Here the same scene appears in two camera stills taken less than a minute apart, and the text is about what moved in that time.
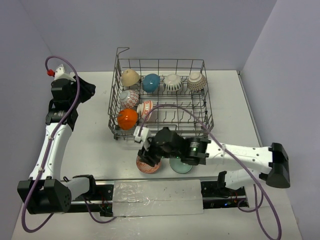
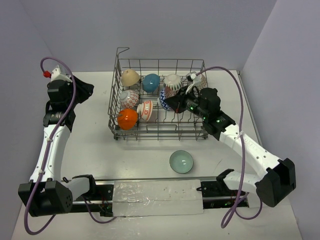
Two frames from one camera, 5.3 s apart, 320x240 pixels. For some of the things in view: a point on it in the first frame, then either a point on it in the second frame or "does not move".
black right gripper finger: [148, 158] -> [180, 102]
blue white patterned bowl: [129, 98] does not move
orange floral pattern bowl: [144, 108] does not move
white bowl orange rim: [173, 82] does not move
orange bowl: [127, 119] does not move
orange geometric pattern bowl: [146, 168] -> [165, 93]
